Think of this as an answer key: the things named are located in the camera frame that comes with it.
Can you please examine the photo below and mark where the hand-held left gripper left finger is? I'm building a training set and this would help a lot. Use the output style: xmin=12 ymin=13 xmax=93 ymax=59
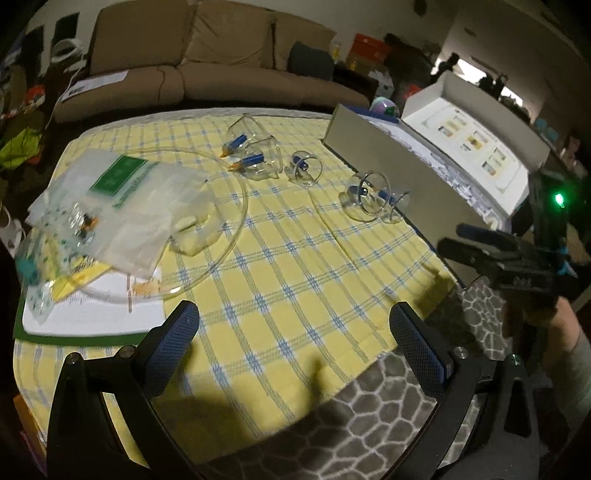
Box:
xmin=46 ymin=300 xmax=201 ymax=480

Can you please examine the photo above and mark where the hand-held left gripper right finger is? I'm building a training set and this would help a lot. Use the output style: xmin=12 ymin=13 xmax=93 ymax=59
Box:
xmin=389 ymin=302 xmax=542 ymax=480

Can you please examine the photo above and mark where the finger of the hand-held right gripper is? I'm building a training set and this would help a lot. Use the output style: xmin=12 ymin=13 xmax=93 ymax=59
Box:
xmin=456 ymin=223 xmax=525 ymax=247
xmin=436 ymin=237 xmax=511 ymax=278

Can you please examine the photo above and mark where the grey cardboard box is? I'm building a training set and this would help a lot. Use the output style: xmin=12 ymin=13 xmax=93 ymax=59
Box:
xmin=322 ymin=103 xmax=528 ymax=288

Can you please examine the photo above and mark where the person's right forearm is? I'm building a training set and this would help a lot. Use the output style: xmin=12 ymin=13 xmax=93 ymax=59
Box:
xmin=524 ymin=295 xmax=591 ymax=441

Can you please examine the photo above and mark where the small cupping cup blue valve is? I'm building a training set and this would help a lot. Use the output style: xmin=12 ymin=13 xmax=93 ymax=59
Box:
xmin=379 ymin=189 xmax=411 ymax=225

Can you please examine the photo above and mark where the white box lid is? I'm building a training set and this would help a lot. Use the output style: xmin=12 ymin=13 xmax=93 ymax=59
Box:
xmin=401 ymin=71 xmax=553 ymax=219

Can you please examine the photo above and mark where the clear cupping cup blue valve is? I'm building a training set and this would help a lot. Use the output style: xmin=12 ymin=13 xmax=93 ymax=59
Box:
xmin=283 ymin=150 xmax=322 ymax=186
xmin=229 ymin=136 xmax=282 ymax=181
xmin=341 ymin=171 xmax=392 ymax=223
xmin=222 ymin=114 xmax=260 ymax=158

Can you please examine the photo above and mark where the yellow plaid tablecloth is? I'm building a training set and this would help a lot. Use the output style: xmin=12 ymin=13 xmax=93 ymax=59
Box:
xmin=13 ymin=108 xmax=460 ymax=467

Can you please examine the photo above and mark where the clear plastic bag green label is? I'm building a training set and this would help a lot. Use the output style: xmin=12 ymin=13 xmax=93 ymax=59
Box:
xmin=25 ymin=148 xmax=223 ymax=278

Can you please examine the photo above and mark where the small cup orange valve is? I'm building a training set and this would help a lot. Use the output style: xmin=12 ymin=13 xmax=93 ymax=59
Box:
xmin=69 ymin=208 xmax=100 ymax=243

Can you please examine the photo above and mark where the clear plastic tube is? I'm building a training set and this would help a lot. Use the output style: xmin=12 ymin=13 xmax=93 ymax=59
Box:
xmin=59 ymin=151 xmax=251 ymax=306

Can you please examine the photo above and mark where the colourful ball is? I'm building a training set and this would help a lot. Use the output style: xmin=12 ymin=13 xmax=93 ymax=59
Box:
xmin=369 ymin=98 xmax=400 ymax=119

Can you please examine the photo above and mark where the red box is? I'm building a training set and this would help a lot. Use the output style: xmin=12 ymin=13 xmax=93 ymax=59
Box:
xmin=353 ymin=32 xmax=391 ymax=62

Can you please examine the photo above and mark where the dark cushion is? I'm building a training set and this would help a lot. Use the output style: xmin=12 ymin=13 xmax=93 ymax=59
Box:
xmin=288 ymin=41 xmax=336 ymax=80

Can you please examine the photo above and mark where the green cloth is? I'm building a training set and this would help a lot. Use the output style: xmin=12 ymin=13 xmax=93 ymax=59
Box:
xmin=0 ymin=126 xmax=43 ymax=172

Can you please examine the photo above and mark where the white paper sheet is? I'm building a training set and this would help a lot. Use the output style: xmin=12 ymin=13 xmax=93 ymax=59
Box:
xmin=59 ymin=69 xmax=128 ymax=105

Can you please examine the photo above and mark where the brown sofa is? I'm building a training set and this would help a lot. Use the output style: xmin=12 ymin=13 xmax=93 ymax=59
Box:
xmin=54 ymin=0 xmax=376 ymax=124

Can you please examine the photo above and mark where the white ring cable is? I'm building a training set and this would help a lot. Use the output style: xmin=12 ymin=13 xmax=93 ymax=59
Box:
xmin=50 ymin=39 xmax=82 ymax=62

